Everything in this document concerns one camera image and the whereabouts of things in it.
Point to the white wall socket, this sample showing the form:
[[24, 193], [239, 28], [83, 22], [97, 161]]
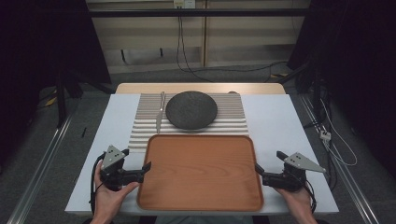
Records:
[[184, 3]]

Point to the wooden tray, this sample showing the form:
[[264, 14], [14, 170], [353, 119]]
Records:
[[199, 174]]

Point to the black curtain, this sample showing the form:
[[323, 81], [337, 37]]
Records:
[[358, 62], [37, 46]]

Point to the person's left hand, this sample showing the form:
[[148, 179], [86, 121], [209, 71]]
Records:
[[109, 200]]

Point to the silver fork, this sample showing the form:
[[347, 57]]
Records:
[[159, 119]]

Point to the person's grey clothing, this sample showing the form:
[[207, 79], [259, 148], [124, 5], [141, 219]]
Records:
[[204, 220]]

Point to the black metal stand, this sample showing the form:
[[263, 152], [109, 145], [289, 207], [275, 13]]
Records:
[[61, 99]]

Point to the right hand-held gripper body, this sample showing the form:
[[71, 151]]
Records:
[[294, 174]]

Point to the black horizontal bar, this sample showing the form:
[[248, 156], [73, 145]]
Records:
[[199, 12]]

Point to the white ribbed mat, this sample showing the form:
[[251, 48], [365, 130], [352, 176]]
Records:
[[232, 109]]

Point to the dark stone plate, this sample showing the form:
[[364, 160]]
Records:
[[191, 110]]

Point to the small black floor item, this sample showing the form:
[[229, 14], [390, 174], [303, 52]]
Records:
[[83, 132]]

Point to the person's right hand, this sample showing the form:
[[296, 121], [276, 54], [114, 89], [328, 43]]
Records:
[[295, 202]]

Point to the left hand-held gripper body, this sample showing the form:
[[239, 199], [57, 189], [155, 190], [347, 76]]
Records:
[[112, 158]]

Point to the metal floor rail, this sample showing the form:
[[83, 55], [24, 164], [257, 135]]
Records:
[[351, 186], [37, 174]]

